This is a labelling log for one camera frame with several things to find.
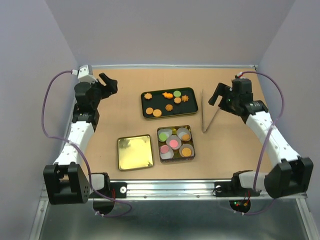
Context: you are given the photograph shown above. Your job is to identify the metal tongs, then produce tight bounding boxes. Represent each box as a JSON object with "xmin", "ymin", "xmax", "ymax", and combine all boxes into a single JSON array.
[{"xmin": 201, "ymin": 89, "xmax": 220, "ymax": 134}]

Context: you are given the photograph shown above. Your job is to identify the white paper cup bottom-left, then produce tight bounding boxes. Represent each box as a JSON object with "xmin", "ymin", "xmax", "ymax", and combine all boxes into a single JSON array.
[{"xmin": 159, "ymin": 145, "xmax": 174, "ymax": 160}]

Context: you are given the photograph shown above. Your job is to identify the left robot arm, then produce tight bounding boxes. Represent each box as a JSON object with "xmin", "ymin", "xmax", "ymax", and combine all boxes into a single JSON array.
[{"xmin": 43, "ymin": 73, "xmax": 118, "ymax": 205}]

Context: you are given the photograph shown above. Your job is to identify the white paper cup centre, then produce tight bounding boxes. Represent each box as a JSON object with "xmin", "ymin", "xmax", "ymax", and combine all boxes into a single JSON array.
[{"xmin": 166, "ymin": 134, "xmax": 182, "ymax": 150}]

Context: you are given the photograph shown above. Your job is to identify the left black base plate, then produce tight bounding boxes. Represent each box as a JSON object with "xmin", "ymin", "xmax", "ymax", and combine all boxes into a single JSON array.
[{"xmin": 93, "ymin": 181, "xmax": 128, "ymax": 199}]

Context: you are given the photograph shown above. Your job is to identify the gold tin lid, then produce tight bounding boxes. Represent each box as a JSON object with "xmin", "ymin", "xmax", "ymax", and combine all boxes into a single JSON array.
[{"xmin": 117, "ymin": 134, "xmax": 154, "ymax": 171}]

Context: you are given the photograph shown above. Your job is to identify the orange round cookie packed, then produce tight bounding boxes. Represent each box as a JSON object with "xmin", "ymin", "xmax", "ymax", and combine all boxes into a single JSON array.
[{"xmin": 181, "ymin": 134, "xmax": 190, "ymax": 142}]

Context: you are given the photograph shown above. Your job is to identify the orange round cookie bottom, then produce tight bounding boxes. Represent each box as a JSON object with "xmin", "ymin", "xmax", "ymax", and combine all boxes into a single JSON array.
[{"xmin": 152, "ymin": 109, "xmax": 162, "ymax": 118}]

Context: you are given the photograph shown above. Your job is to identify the white paper cup top-right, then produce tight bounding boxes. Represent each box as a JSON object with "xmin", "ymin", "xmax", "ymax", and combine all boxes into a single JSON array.
[{"xmin": 176, "ymin": 127, "xmax": 192, "ymax": 142}]

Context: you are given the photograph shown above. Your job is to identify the pink round cookie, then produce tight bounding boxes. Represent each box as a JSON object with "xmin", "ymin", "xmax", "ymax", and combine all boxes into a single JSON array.
[{"xmin": 169, "ymin": 139, "xmax": 179, "ymax": 149}]

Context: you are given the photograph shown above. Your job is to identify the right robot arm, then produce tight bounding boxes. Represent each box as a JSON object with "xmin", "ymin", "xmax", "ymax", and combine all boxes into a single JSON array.
[{"xmin": 208, "ymin": 79, "xmax": 314, "ymax": 199}]

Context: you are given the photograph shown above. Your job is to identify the orange bear cookie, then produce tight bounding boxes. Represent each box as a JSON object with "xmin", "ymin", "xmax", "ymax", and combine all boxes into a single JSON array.
[{"xmin": 162, "ymin": 92, "xmax": 174, "ymax": 99}]

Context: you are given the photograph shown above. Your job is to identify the white paper cup top-left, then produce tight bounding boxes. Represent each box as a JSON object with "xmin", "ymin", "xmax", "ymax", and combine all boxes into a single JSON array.
[{"xmin": 157, "ymin": 128, "xmax": 172, "ymax": 142}]

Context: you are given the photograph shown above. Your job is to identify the black cookie tray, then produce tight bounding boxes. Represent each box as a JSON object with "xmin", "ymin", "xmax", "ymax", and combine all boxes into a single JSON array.
[{"xmin": 140, "ymin": 87, "xmax": 198, "ymax": 119}]

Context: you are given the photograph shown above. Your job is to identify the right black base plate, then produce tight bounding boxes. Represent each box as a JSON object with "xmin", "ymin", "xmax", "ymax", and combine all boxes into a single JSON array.
[{"xmin": 213, "ymin": 181, "xmax": 260, "ymax": 198}]

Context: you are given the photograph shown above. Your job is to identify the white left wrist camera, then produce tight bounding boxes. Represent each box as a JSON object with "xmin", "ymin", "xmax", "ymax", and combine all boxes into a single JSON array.
[{"xmin": 71, "ymin": 64, "xmax": 98, "ymax": 84}]

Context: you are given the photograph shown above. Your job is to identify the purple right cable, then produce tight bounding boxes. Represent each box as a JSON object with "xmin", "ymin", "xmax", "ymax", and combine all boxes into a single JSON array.
[{"xmin": 234, "ymin": 71, "xmax": 286, "ymax": 216}]

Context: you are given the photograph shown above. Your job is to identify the orange flower cookie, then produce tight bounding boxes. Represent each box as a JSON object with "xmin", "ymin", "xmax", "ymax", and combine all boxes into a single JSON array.
[{"xmin": 144, "ymin": 92, "xmax": 153, "ymax": 100}]

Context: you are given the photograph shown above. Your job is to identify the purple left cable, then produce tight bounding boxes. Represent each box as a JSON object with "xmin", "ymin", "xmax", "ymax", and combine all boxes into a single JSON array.
[{"xmin": 41, "ymin": 69, "xmax": 133, "ymax": 218}]

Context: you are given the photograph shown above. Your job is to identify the gold cookie tin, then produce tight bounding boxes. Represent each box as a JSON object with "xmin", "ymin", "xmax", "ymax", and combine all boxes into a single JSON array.
[{"xmin": 156, "ymin": 125, "xmax": 196, "ymax": 164}]

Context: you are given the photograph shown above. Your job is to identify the green round cookie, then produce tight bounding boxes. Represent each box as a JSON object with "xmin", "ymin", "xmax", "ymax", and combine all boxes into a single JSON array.
[{"xmin": 158, "ymin": 132, "xmax": 168, "ymax": 142}]

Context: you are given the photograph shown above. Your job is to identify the orange star cookie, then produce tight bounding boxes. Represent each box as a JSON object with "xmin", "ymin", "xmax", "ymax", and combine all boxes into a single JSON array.
[{"xmin": 181, "ymin": 95, "xmax": 189, "ymax": 103}]

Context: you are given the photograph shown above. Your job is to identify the purple cable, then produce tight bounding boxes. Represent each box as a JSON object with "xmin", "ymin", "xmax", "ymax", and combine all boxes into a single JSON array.
[
  {"xmin": 41, "ymin": 69, "xmax": 133, "ymax": 218},
  {"xmin": 234, "ymin": 71, "xmax": 286, "ymax": 216}
]

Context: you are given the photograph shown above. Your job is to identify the aluminium front rail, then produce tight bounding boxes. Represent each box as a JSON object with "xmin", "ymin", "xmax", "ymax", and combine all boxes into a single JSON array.
[{"xmin": 39, "ymin": 177, "xmax": 308, "ymax": 201}]

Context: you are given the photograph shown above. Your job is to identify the white paper cup bottom-right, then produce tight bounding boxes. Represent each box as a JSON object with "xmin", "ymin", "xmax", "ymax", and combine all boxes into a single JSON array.
[{"xmin": 179, "ymin": 144, "xmax": 195, "ymax": 158}]

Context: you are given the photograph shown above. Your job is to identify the orange round cookie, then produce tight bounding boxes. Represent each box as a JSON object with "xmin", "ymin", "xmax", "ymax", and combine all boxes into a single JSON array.
[
  {"xmin": 152, "ymin": 109, "xmax": 162, "ymax": 118},
  {"xmin": 145, "ymin": 107, "xmax": 154, "ymax": 115},
  {"xmin": 174, "ymin": 97, "xmax": 182, "ymax": 104},
  {"xmin": 181, "ymin": 147, "xmax": 192, "ymax": 157}
]

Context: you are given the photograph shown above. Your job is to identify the orange swirl cookie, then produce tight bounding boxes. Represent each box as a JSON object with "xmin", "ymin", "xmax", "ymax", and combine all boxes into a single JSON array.
[{"xmin": 165, "ymin": 104, "xmax": 173, "ymax": 112}]

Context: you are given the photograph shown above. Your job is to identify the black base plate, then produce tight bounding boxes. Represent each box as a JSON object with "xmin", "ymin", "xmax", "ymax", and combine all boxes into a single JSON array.
[
  {"xmin": 93, "ymin": 181, "xmax": 128, "ymax": 199},
  {"xmin": 213, "ymin": 181, "xmax": 260, "ymax": 198}
]

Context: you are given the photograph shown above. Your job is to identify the green cookie lower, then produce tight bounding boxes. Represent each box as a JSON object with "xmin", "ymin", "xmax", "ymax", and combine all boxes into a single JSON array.
[{"xmin": 173, "ymin": 90, "xmax": 182, "ymax": 98}]

